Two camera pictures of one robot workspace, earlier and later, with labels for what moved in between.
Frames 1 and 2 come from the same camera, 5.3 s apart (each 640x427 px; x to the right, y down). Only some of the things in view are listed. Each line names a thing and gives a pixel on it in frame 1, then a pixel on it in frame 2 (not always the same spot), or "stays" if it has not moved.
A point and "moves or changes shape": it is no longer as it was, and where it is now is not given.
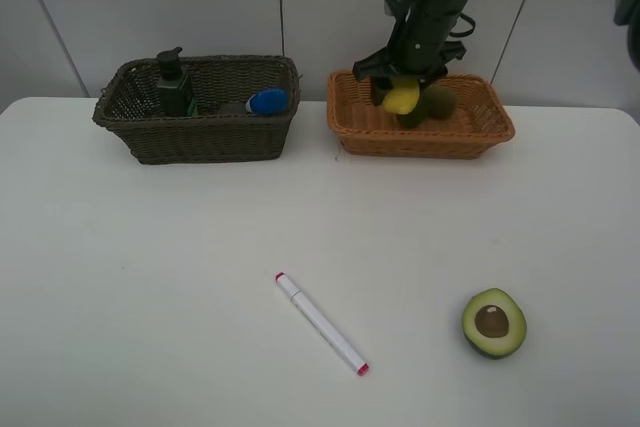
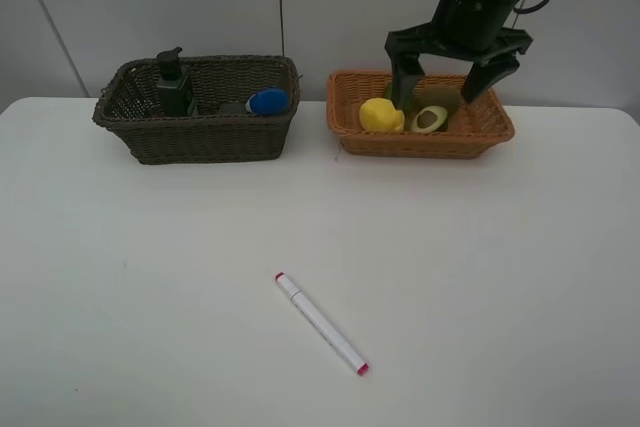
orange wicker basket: (480, 121) stays
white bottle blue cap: (268, 102) stays
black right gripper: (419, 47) → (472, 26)
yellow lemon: (403, 96) moves or changes shape
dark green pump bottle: (173, 86) stays
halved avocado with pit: (494, 324) → (430, 119)
